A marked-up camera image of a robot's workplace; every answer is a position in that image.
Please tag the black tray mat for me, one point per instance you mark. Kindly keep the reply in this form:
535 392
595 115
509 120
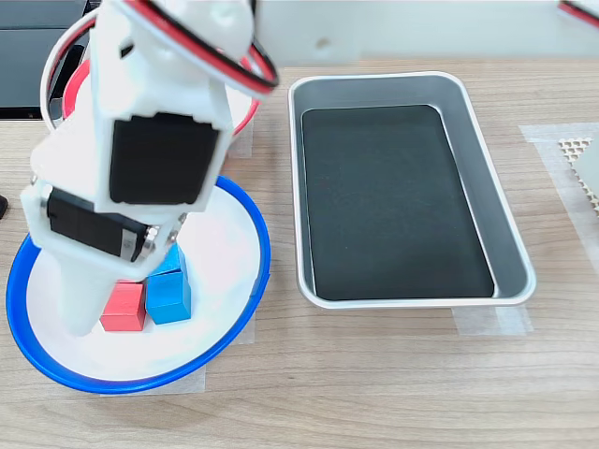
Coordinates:
374 210

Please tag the red cube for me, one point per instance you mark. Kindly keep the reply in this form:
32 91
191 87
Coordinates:
122 308

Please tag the translucent tape sheet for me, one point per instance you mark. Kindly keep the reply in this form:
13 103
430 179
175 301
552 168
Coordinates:
543 140

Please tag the black flat device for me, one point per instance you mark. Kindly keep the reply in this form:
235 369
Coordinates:
23 61

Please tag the blue cube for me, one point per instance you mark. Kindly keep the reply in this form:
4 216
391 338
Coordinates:
175 262
168 301

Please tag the small black object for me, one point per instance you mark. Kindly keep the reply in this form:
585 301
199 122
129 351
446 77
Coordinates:
3 207

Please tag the pale perforated plate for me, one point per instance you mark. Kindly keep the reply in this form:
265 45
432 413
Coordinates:
573 149

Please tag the red-rimmed white plate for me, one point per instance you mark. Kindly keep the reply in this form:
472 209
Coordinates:
243 110

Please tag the steel tray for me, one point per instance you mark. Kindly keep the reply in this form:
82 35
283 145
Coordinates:
510 262

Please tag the clear tape strip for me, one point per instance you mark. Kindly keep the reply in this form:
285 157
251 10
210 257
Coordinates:
248 334
491 322
196 380
244 146

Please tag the blue-rimmed white plate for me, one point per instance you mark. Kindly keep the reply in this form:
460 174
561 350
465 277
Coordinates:
224 280

